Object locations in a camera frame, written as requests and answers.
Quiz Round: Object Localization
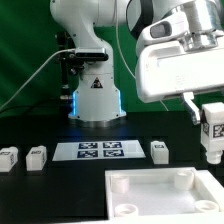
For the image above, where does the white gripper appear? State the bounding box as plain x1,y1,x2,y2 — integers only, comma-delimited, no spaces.
135,37,224,125

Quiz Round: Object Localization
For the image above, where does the white square tabletop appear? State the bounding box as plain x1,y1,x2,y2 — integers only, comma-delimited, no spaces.
105,167,224,224

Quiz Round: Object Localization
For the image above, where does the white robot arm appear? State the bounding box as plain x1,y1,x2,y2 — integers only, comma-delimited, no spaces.
50,0,224,126

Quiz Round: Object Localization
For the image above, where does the paper sheet with tags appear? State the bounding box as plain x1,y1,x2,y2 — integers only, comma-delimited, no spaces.
53,140,145,161

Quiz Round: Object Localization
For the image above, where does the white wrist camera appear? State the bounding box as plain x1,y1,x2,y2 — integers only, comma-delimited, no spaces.
136,12,189,51

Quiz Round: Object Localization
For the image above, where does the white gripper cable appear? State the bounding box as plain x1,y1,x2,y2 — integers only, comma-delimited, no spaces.
115,19,170,112

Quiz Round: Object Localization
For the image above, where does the black camera on stand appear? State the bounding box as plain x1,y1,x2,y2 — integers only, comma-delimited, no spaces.
55,31,110,118

